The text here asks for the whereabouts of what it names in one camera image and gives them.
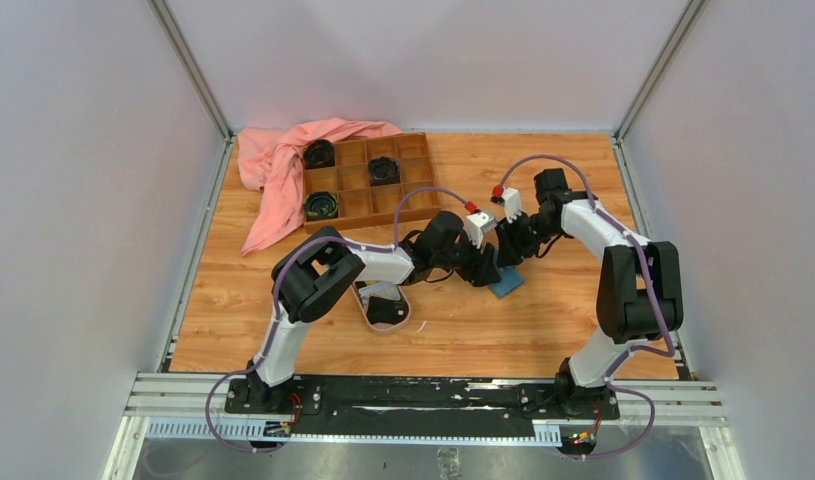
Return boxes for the rolled dark dotted tie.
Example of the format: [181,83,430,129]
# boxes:
[367,156,401,187]

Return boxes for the aluminium frame rail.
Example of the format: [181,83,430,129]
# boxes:
[104,373,745,479]

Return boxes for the rolled black tie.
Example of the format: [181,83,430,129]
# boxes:
[302,139,336,170]

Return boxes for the wooden compartment tray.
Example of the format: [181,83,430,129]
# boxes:
[302,133,442,233]

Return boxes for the pink cloth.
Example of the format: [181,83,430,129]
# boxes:
[237,117,402,256]

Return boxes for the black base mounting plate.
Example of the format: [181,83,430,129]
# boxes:
[224,375,619,438]

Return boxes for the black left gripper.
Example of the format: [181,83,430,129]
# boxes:
[430,227,499,286]

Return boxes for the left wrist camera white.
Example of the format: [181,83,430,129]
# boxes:
[464,202,497,249]

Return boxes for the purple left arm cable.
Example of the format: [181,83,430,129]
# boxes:
[204,187,475,456]

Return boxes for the pink oval card tray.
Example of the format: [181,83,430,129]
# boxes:
[352,281,411,335]

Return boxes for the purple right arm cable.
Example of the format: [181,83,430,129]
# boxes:
[496,154,677,461]

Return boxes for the black card in tray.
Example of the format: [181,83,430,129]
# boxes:
[366,297,409,328]

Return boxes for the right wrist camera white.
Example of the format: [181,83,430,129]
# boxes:
[491,185,524,224]

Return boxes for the teal leather card holder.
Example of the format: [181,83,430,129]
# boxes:
[488,266,524,299]

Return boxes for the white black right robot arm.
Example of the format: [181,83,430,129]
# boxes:
[491,169,683,418]

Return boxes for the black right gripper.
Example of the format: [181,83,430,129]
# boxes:
[494,210,561,268]

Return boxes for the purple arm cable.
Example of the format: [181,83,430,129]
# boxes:
[496,154,677,461]
[204,187,475,456]

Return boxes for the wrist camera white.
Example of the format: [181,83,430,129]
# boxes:
[464,202,497,249]
[491,185,524,224]

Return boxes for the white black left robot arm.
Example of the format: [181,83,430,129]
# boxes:
[245,210,500,413]

